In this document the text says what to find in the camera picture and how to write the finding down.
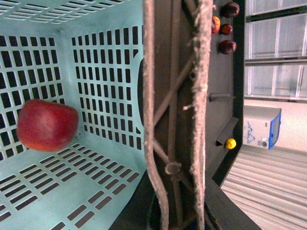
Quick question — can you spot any light blue plastic basket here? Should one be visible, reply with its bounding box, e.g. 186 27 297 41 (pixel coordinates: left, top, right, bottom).
0 0 147 230

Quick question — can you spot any red yellow apple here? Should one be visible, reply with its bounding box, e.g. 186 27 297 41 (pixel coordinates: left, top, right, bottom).
16 99 79 152

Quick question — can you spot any grey basket handle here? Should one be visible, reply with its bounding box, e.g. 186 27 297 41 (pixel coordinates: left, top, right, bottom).
143 0 214 230

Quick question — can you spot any dark red apple right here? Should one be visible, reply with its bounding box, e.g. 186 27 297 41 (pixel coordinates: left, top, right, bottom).
218 40 237 55

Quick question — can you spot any dark red apple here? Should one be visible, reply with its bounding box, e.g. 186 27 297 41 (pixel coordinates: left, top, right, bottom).
221 1 240 18
218 40 237 55

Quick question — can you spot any small red apple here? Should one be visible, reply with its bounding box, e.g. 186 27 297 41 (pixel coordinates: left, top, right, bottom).
220 23 233 35

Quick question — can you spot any dark red apple middle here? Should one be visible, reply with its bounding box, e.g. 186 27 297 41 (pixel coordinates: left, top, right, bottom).
221 1 240 18

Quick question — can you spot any black tray divider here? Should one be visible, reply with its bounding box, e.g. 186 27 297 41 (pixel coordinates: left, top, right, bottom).
209 93 236 102
215 117 239 146

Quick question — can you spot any black upper right tray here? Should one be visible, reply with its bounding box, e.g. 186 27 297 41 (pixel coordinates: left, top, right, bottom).
206 0 245 185

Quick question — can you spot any black tray divider right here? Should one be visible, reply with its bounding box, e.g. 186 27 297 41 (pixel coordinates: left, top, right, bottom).
215 117 239 146

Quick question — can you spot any yellow lemon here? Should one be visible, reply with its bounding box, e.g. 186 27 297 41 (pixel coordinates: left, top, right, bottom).
225 138 236 150

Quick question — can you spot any white chest freezer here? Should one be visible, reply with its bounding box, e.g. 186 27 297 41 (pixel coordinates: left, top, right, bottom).
243 105 282 150

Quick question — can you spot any orange red mango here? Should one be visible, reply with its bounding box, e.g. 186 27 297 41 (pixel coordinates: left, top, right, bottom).
212 16 221 34

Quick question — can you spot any glass door refrigerator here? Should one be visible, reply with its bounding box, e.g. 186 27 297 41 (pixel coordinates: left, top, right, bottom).
244 0 307 103

